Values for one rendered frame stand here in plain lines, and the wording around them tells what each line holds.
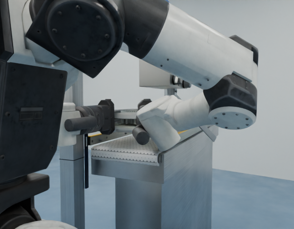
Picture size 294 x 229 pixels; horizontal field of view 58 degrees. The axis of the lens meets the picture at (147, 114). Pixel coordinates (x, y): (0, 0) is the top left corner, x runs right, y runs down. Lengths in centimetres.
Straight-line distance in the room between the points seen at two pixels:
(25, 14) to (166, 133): 41
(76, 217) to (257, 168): 332
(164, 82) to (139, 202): 50
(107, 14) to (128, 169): 70
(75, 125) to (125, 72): 430
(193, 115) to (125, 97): 444
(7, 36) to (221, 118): 34
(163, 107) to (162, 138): 10
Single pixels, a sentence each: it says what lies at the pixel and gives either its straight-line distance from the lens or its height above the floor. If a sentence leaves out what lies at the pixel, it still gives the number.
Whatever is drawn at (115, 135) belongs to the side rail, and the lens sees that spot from 113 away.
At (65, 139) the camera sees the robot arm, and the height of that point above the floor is 95.
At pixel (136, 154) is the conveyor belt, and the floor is 87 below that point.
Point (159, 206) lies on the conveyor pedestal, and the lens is 105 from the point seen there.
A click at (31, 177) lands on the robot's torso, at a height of 91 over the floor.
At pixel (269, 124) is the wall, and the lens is 394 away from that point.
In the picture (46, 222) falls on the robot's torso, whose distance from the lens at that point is 55.
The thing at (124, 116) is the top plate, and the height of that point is 100.
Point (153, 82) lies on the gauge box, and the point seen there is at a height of 111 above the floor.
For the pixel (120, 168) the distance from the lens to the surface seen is 96.
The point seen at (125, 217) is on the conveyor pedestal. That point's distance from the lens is 113.
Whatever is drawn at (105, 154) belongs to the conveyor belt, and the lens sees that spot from 95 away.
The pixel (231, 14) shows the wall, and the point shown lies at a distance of 423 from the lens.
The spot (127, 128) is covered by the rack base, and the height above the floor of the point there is 95.
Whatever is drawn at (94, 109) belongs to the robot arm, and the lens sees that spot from 84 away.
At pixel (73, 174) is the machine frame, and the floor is 80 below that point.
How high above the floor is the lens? 106
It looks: 3 degrees down
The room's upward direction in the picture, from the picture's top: straight up
